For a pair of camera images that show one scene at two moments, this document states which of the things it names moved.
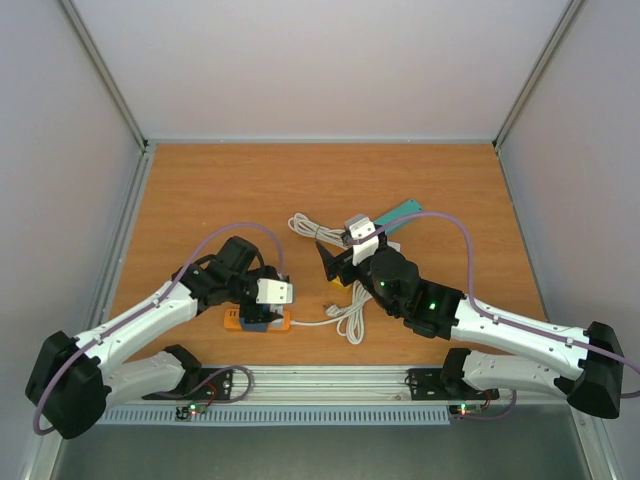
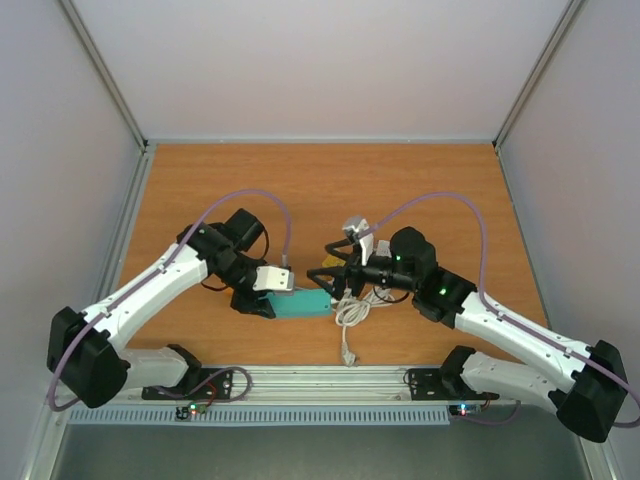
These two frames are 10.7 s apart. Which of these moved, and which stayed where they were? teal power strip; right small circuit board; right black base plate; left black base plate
Moved: teal power strip
Stayed: left black base plate; right small circuit board; right black base plate
